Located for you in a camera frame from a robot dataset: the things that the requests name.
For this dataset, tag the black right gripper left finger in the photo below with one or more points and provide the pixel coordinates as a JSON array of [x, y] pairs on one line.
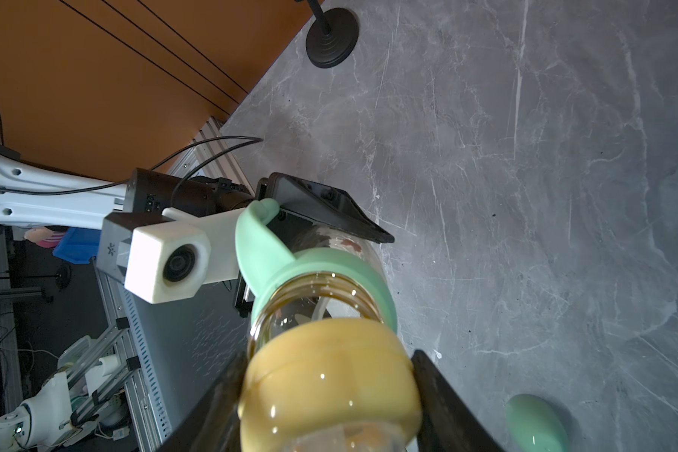
[[213, 424]]

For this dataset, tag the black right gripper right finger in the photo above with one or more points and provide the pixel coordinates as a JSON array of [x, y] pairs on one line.
[[447, 423]]

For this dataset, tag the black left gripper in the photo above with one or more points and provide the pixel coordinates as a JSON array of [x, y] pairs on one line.
[[151, 192]]

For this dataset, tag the green dome bottle cap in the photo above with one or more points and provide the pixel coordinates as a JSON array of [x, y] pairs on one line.
[[535, 425]]

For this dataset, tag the clear printed baby bottle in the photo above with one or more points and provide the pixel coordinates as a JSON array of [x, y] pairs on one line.
[[331, 274]]

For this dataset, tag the yellow bottle nipple collar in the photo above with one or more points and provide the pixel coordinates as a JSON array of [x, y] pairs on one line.
[[350, 373]]

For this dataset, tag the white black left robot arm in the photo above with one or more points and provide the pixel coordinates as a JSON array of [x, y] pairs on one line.
[[31, 196]]

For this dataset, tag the black microphone on stand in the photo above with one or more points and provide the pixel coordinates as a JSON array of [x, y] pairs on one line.
[[332, 36]]

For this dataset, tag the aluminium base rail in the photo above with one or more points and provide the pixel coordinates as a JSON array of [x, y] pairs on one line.
[[182, 346]]

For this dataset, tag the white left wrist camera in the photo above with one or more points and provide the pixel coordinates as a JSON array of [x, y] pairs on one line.
[[169, 256]]

